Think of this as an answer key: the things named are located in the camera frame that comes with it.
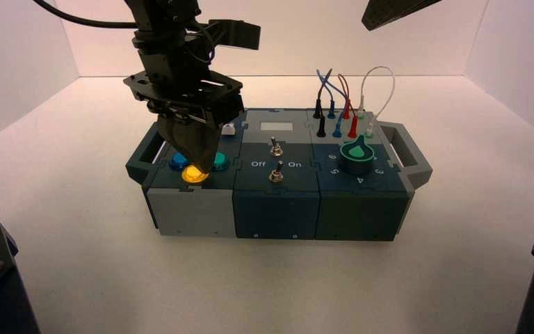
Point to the yellow push button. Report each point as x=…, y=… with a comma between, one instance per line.
x=192, y=175

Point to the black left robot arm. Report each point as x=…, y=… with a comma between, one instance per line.
x=161, y=20

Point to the green push button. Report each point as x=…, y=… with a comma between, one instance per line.
x=221, y=161

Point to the white slider knob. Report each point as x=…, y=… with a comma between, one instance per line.
x=228, y=130

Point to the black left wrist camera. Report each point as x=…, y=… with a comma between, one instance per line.
x=239, y=34

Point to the modular dark green control box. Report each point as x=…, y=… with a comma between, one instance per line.
x=274, y=212

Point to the metal toggle switch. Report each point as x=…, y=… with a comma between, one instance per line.
x=275, y=149
x=276, y=175

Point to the grey display screen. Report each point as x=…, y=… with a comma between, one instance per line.
x=276, y=126

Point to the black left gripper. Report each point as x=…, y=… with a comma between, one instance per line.
x=184, y=92

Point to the blue push button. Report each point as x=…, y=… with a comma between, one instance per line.
x=177, y=161

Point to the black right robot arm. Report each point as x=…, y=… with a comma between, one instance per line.
x=391, y=10

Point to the green rotary knob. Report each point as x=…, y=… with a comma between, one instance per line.
x=357, y=157

